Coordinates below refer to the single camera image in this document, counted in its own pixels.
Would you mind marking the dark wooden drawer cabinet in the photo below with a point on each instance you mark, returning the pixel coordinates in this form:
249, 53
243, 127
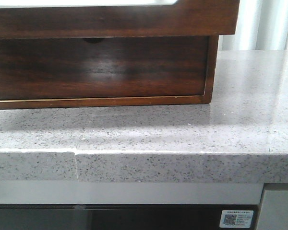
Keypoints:
211, 67

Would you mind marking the white QR code sticker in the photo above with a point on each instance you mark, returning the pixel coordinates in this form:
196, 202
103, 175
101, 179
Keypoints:
236, 219

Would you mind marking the black glass appliance front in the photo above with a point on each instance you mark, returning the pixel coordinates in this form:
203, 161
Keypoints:
117, 217

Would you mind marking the white curtain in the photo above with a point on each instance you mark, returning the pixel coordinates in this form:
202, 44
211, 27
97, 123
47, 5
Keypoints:
261, 25

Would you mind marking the grey cabinet door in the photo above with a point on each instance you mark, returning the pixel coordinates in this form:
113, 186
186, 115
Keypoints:
273, 213

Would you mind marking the white tray on cabinet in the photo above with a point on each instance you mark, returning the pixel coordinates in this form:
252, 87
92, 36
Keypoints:
81, 3

